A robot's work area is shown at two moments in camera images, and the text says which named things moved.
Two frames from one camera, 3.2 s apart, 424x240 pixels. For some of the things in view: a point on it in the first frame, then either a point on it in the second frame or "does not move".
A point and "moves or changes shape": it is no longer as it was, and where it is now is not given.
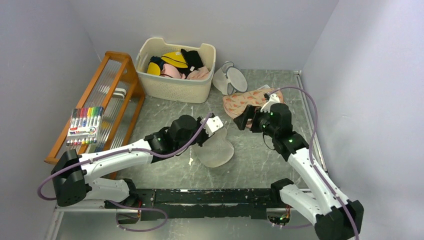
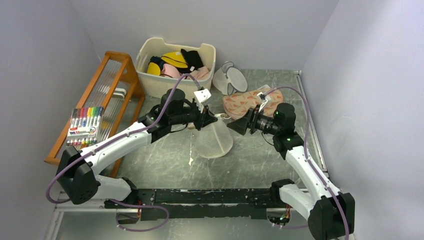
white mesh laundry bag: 216,151 moves or changes shape
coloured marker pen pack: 85,125 does not move
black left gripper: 206,137 -> 203,119
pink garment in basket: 201,73 does not move
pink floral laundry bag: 235,103 does not move
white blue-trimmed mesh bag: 228,79 does not move
